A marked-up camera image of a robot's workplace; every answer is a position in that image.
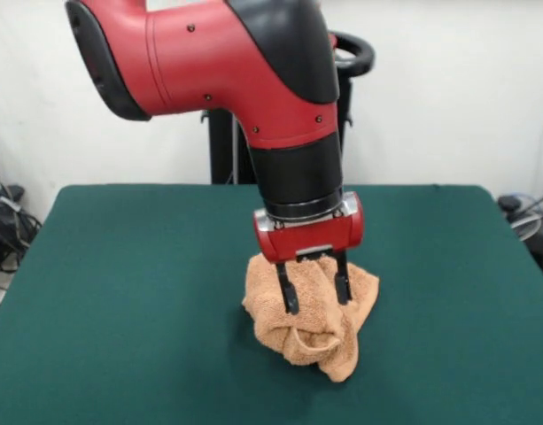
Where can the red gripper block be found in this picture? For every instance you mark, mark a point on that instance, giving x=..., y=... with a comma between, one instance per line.
x=311, y=237

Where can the tan terry towel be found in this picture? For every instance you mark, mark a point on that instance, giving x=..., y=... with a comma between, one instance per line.
x=315, y=319

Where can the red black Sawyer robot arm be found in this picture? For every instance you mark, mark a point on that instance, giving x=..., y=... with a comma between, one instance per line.
x=209, y=57

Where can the dark green table cloth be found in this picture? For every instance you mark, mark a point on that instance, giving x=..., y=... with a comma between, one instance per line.
x=120, y=310

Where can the black oval device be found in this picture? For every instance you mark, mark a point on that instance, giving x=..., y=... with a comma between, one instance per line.
x=510, y=203

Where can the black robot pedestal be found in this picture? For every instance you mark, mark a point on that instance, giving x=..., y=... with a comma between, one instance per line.
x=219, y=155

